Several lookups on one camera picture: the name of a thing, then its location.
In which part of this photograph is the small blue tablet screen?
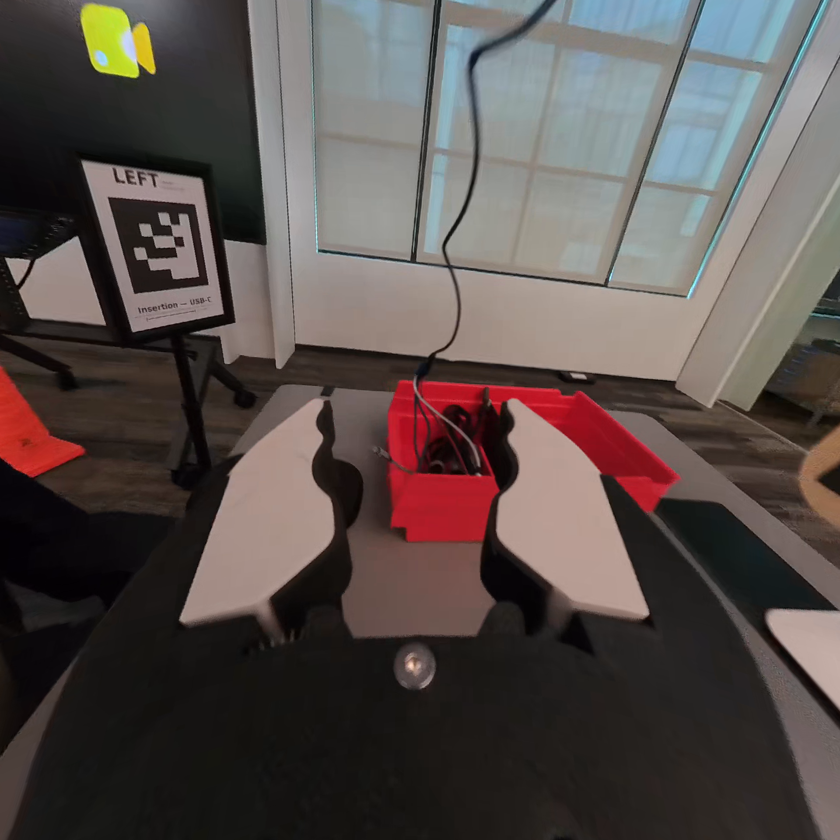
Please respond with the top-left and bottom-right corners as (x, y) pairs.
(0, 213), (42, 256)

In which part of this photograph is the black display screen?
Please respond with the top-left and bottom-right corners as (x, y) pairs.
(0, 0), (268, 245)

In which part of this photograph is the red plastic bin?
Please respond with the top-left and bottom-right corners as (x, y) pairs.
(386, 379), (681, 544)

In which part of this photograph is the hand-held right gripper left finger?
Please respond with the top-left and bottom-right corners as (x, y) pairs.
(178, 398), (353, 629)

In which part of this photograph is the black marker board stand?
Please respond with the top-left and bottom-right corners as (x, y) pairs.
(166, 335), (258, 491)

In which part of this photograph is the wooden-edged sign stand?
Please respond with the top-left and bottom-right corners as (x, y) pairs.
(764, 433), (840, 708)

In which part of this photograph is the orange reflective cone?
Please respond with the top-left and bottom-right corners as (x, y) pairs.
(0, 366), (88, 480)

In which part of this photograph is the large paned window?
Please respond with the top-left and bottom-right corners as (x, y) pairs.
(310, 0), (829, 301)

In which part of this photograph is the blue braided usb cable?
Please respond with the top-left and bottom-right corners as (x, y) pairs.
(413, 0), (560, 395)

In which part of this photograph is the white marker board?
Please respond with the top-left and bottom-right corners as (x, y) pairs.
(75, 154), (237, 349)

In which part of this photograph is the dark green desk mat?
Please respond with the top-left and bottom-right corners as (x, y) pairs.
(656, 497), (839, 613)

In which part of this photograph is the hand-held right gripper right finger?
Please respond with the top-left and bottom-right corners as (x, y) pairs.
(481, 398), (651, 621)

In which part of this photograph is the black metal screen stand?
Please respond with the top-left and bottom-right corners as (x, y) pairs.
(0, 210), (78, 392)

